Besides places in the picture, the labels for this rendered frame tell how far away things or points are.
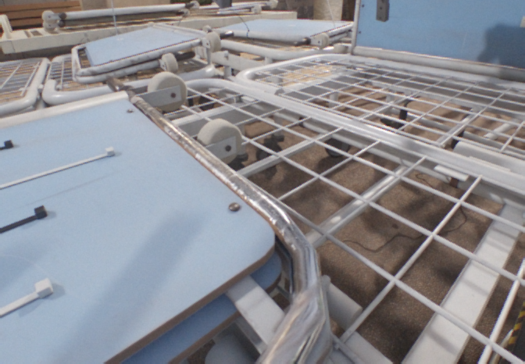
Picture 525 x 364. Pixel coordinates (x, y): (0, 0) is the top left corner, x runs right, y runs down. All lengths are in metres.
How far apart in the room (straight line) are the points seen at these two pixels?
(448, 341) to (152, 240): 0.25
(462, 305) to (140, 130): 0.38
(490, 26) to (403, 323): 0.83
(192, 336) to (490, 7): 1.03
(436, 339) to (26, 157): 0.42
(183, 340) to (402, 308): 0.75
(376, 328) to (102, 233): 0.72
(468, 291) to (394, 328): 0.51
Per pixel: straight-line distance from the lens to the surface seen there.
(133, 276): 0.20
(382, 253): 1.01
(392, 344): 0.84
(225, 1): 0.36
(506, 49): 1.06
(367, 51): 1.21
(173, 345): 0.20
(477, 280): 0.38
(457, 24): 1.09
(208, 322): 0.20
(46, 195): 0.29
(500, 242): 0.44
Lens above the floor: 0.70
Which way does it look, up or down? 29 degrees down
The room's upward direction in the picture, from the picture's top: 2 degrees counter-clockwise
